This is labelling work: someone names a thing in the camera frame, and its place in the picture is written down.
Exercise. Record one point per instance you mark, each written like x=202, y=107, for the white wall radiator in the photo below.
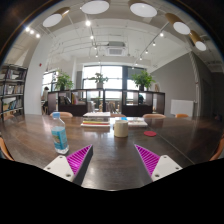
x=181, y=107

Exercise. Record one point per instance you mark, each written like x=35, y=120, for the clear blue-capped water bottle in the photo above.
x=60, y=136

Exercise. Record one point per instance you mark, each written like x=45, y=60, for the blue-cover book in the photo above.
x=124, y=118

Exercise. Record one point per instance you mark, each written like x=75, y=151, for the round white pendant lamps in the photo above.
x=143, y=10

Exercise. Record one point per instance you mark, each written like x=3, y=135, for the low dark open shelf unit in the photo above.
x=133, y=109

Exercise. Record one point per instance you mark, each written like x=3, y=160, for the tall dark bookshelf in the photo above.
x=11, y=93

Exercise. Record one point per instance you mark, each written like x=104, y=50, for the flat round red coaster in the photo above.
x=150, y=133

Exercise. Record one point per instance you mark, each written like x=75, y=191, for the stack of books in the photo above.
x=96, y=120

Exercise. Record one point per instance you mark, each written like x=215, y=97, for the bushy green potted plant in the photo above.
x=63, y=81

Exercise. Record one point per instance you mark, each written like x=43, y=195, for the large leafy green potted plant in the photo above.
x=142, y=80

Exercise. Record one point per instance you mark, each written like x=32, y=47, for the ceiling air conditioner unit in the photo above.
x=115, y=50

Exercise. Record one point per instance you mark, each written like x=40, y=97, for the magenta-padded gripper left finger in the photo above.
x=61, y=166

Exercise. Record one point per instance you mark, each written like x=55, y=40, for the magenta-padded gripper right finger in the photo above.
x=165, y=166

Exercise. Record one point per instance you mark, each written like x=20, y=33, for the person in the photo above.
x=141, y=98
x=45, y=96

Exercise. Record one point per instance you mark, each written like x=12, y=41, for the orange chairs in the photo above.
x=154, y=115

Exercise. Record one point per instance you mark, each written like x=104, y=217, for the small ceiling spotlights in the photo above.
x=88, y=23

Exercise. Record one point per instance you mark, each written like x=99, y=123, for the small plant in white pot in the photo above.
x=99, y=80

